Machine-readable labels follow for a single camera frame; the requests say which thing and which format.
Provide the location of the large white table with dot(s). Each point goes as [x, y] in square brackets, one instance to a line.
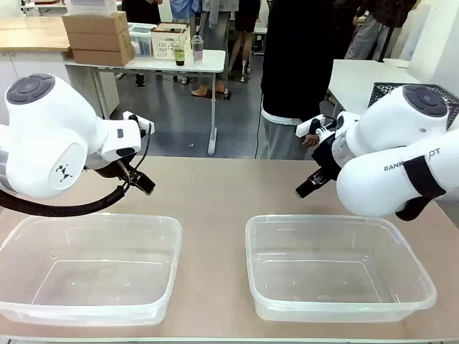
[358, 79]

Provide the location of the white plastic container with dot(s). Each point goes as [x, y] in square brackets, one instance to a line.
[91, 6]

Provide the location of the clear storage box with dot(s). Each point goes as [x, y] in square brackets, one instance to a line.
[141, 39]

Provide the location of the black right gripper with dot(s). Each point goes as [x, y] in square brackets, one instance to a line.
[327, 157]

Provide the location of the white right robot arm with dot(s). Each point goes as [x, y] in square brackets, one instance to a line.
[387, 125]

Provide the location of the person's left hand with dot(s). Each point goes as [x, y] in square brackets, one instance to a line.
[310, 140]

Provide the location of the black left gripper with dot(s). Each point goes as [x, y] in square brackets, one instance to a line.
[114, 170]

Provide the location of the white table with grey legs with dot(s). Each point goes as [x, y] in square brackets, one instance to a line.
[211, 62]

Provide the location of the bystander in black clothes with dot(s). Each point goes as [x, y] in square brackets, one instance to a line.
[141, 12]

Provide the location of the bystander in dark skirt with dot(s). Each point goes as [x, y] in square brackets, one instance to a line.
[245, 28]

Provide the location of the person in black sweater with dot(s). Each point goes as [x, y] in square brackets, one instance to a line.
[297, 64]

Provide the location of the clear plastic bottle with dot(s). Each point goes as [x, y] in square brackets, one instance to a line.
[197, 48]

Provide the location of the bottle with dark liquid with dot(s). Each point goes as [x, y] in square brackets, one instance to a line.
[180, 53]

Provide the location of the bystander in beige trousers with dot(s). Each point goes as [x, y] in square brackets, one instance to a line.
[211, 43]

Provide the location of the bystander in grey trousers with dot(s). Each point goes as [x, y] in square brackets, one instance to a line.
[373, 32]

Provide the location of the brown cardboard box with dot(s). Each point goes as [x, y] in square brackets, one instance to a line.
[98, 40]
[95, 23]
[102, 56]

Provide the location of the wooden table top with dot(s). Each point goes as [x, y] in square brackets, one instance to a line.
[32, 34]

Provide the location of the clear plastic bin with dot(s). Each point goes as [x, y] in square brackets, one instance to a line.
[89, 272]
[337, 272]

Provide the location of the white board panel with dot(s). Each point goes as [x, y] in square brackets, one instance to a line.
[430, 36]

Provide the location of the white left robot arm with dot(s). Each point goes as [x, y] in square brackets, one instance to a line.
[46, 125]

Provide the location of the dark perforated plastic basket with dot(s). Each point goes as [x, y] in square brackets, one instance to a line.
[382, 89]

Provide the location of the printed white wooden crate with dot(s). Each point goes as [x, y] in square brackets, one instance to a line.
[168, 43]

